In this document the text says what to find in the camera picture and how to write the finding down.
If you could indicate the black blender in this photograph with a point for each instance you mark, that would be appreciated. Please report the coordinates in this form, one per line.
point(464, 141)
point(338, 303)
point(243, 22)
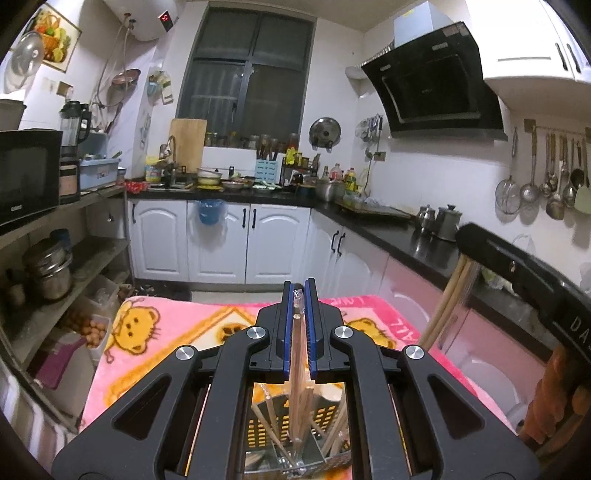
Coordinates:
point(75, 122)

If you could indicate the steel kettle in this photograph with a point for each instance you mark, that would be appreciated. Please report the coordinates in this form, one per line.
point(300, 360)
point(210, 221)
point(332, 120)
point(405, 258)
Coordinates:
point(443, 223)

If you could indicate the wooden chopstick pair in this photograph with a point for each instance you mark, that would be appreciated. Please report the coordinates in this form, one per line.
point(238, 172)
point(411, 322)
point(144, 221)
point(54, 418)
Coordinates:
point(456, 293)

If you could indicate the blue knife block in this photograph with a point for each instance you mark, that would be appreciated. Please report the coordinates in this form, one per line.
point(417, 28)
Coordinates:
point(267, 170)

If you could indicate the dark green utensil basket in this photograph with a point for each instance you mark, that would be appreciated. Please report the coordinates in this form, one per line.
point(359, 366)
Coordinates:
point(295, 438)

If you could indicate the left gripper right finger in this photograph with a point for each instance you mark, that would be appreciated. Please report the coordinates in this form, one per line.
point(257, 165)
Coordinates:
point(409, 417)

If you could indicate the steel pots stack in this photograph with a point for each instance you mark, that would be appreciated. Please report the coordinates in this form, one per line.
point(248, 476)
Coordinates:
point(48, 264)

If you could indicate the steel cooking pot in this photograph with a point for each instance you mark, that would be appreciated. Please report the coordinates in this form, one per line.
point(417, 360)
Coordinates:
point(329, 191)

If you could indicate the dark kitchen window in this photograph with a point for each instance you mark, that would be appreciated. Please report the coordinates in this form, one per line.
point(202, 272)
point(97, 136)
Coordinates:
point(246, 73)

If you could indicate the fruit picture frame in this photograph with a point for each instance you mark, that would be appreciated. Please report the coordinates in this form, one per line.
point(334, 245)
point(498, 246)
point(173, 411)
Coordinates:
point(59, 36)

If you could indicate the wooden cutting board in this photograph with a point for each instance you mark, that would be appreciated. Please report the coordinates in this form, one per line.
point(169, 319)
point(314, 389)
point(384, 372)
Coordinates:
point(189, 137)

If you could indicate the blue plastic box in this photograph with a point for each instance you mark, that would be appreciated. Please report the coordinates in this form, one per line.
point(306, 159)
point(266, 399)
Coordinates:
point(97, 173)

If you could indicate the hanging ladle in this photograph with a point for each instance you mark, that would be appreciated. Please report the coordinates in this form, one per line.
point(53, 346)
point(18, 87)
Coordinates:
point(530, 192)

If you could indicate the blue hanging bag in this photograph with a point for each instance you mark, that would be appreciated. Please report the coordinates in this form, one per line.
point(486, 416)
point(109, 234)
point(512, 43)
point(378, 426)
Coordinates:
point(211, 212)

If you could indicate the person's hand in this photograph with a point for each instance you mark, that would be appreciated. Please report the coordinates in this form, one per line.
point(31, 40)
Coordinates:
point(558, 406)

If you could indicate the black microwave oven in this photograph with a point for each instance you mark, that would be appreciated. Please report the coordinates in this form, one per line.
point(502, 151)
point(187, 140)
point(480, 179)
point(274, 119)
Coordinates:
point(30, 172)

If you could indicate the hanging skimmer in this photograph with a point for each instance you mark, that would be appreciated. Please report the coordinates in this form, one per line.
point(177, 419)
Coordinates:
point(507, 193)

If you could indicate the white water heater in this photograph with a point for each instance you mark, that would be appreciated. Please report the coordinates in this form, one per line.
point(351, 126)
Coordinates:
point(147, 19)

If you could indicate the pink cartoon blanket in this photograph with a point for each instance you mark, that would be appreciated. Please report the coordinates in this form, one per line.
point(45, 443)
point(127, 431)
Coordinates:
point(146, 329)

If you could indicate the black range hood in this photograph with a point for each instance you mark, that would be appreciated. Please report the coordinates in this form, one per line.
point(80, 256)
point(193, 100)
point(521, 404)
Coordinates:
point(434, 86)

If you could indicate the glass pot lid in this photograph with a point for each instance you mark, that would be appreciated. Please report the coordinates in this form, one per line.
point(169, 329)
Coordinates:
point(24, 62)

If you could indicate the white base cabinets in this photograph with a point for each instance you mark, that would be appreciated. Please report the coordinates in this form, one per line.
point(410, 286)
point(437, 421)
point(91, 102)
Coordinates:
point(265, 245)

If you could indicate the hanging pot lid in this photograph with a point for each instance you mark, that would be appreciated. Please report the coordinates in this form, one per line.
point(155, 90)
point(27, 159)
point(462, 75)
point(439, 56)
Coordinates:
point(325, 133)

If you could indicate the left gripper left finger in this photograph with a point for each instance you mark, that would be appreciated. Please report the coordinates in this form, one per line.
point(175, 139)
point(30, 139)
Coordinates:
point(186, 418)

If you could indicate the wooden chopstick bundle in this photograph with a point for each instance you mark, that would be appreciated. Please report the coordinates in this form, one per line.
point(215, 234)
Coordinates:
point(332, 428)

